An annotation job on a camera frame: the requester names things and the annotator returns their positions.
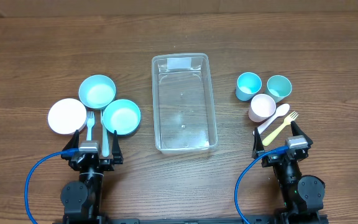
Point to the green bowl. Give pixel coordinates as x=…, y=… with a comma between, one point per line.
x=97, y=91

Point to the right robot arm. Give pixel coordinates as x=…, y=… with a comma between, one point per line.
x=302, y=194

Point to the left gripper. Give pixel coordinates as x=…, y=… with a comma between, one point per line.
x=116, y=153

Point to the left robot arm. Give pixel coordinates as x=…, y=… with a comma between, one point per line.
x=82, y=198

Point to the yellow fork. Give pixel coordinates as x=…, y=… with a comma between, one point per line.
x=287, y=121

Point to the light blue fork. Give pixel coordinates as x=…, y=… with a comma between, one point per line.
x=90, y=124

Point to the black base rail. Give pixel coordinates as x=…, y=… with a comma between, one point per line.
x=258, y=219

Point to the blue bowl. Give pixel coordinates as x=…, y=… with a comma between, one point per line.
x=121, y=116

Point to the green cup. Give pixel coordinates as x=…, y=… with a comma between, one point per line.
x=278, y=87

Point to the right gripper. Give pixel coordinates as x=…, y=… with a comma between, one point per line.
x=257, y=146

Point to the pink cup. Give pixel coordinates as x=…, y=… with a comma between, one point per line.
x=262, y=106

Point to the blue cup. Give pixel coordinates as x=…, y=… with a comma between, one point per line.
x=248, y=84

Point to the light green fork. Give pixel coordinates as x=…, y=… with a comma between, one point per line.
x=105, y=140

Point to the clear plastic container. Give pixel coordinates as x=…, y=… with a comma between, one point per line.
x=183, y=103

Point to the pink bowl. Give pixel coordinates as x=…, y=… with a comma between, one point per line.
x=66, y=116

